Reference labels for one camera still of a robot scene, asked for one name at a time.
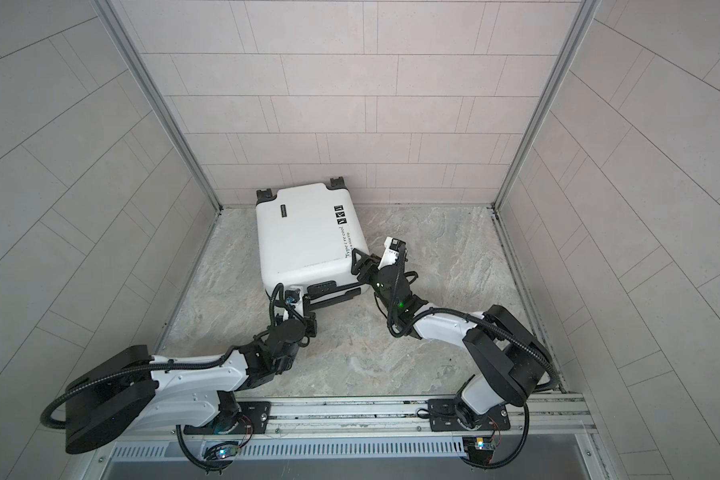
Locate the black and white suitcase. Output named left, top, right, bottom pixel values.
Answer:
left=255, top=177, right=369, bottom=309

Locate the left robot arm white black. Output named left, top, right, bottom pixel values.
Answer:
left=63, top=313, right=317, bottom=454

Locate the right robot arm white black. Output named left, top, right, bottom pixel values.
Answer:
left=351, top=240, right=560, bottom=430

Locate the left green circuit board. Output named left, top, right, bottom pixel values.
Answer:
left=203, top=441, right=240, bottom=462

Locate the green circuit board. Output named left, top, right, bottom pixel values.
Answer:
left=203, top=441, right=240, bottom=462
left=462, top=437, right=497, bottom=468

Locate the right green circuit board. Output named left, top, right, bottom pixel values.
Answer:
left=462, top=437, right=497, bottom=468

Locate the left aluminium corner profile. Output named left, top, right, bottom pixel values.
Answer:
left=91, top=0, right=223, bottom=214

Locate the aluminium corner profile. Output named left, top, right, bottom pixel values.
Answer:
left=91, top=0, right=223, bottom=214
left=493, top=0, right=600, bottom=211

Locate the right aluminium corner profile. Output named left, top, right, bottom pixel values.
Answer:
left=493, top=0, right=600, bottom=211

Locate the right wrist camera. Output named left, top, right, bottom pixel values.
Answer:
left=378, top=237, right=407, bottom=269

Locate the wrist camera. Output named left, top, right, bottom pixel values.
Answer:
left=378, top=237, right=407, bottom=269
left=284, top=289, right=304, bottom=318

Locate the left black corrugated cable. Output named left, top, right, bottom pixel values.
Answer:
left=40, top=283, right=289, bottom=473

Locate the black corrugated cable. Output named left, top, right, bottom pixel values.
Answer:
left=386, top=251, right=562, bottom=471
left=40, top=283, right=289, bottom=473

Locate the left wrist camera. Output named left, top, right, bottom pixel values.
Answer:
left=284, top=289, right=304, bottom=318

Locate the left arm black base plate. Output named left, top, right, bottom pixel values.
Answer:
left=183, top=401, right=272, bottom=435

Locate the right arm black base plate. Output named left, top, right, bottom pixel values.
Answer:
left=416, top=398, right=511, bottom=432

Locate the right black corrugated cable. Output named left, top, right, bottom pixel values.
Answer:
left=386, top=251, right=562, bottom=471

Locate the aluminium mounting rail frame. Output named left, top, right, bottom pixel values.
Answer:
left=76, top=392, right=615, bottom=479

